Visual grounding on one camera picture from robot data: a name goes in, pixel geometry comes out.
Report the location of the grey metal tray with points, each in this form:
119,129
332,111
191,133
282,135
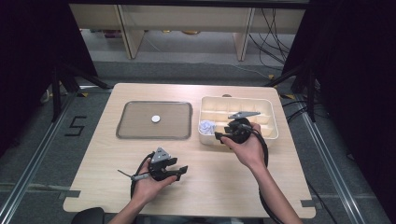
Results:
140,124

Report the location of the light wooden desk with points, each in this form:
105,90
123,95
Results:
186,18

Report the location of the black chair part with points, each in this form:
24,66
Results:
88,216

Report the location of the black curtain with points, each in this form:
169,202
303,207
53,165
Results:
358,77
31,62

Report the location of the person's left hand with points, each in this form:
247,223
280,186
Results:
149,188

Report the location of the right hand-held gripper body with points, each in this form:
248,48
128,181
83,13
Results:
241,130

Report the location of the grey tape strip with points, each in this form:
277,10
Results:
308,203
70,194

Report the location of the metal floor rail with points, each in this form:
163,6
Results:
34,168
336,174

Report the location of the black metal stand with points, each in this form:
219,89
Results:
306,84
62,84

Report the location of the cream divided plastic box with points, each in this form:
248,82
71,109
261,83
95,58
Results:
264,109

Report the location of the white sock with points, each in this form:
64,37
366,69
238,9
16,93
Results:
207,127

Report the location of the person's right hand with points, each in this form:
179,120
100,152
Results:
249,152

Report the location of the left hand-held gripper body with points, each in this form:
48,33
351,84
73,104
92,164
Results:
158,165

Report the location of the small white round disc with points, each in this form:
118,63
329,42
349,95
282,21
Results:
155,118

